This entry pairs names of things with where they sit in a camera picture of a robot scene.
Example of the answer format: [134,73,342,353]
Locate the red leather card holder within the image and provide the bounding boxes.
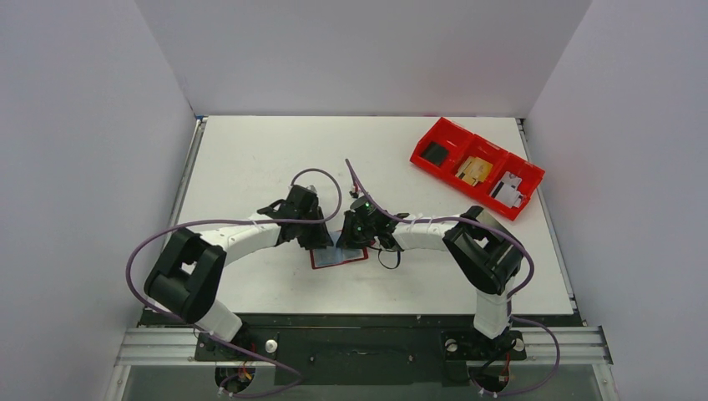
[310,246,368,270]

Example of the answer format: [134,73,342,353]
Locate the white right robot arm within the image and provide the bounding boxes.
[336,198,523,339]

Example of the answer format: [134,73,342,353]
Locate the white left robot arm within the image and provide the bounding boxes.
[144,185,333,343]

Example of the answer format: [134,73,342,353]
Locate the black cards in bin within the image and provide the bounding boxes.
[421,141,449,167]

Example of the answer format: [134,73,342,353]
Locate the gold cards in bin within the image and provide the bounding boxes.
[456,156,493,186]

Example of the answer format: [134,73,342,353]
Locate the silver cards in bin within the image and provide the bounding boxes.
[490,171,525,208]

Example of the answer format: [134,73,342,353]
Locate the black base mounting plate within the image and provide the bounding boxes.
[137,312,581,386]

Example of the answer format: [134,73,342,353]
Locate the red three-compartment bin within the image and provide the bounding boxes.
[410,118,545,221]

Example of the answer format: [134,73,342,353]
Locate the aluminium front rail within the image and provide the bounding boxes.
[115,327,613,367]

